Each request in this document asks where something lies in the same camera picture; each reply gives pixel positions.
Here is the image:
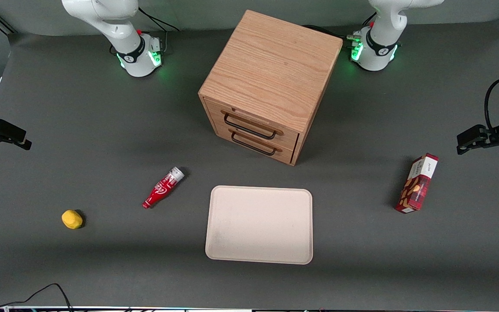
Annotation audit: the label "dark gray table cover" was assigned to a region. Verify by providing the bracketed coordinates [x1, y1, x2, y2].
[0, 15, 499, 309]

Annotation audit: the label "red cola bottle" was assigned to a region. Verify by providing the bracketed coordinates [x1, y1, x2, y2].
[142, 167, 186, 210]

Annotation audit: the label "yellow lemon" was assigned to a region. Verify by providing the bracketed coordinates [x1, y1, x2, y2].
[61, 210, 84, 230]

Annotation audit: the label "beige rectangular tray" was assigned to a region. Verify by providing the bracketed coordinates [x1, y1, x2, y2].
[205, 185, 314, 265]

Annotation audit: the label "oak wooden drawer cabinet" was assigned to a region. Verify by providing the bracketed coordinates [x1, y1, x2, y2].
[198, 10, 344, 167]

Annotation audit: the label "red plaid cookie box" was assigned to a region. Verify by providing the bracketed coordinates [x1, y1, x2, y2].
[395, 153, 440, 214]

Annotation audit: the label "drawer front with black handle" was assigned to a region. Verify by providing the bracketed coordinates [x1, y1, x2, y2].
[204, 98, 300, 150]
[214, 123, 298, 165]

